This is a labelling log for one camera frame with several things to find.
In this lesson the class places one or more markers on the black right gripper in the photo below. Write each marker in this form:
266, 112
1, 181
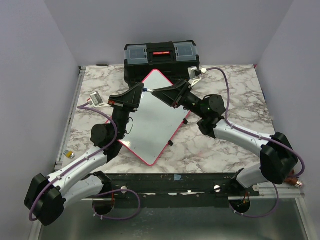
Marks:
174, 95

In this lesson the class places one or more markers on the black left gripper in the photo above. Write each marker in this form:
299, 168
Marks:
130, 100

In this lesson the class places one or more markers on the blue white marker pen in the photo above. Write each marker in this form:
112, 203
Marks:
147, 90

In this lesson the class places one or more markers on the pink-framed whiteboard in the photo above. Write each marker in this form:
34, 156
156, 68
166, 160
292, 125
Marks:
154, 125

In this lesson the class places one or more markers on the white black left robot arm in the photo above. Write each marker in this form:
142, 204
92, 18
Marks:
49, 195

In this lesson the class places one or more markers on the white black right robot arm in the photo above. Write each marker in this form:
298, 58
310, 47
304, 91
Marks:
275, 152

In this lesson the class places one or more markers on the black plastic toolbox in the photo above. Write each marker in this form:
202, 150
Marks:
171, 58

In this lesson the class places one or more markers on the yellow grey small connector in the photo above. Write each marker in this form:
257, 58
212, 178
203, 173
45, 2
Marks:
69, 154

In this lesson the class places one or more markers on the copper brass fitting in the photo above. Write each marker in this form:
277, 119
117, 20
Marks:
294, 181

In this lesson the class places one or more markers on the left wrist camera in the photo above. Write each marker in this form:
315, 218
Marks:
95, 99

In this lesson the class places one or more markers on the black mounting rail base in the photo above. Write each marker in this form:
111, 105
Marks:
168, 190

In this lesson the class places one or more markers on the aluminium frame rail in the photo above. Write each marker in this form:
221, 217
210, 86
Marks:
59, 160

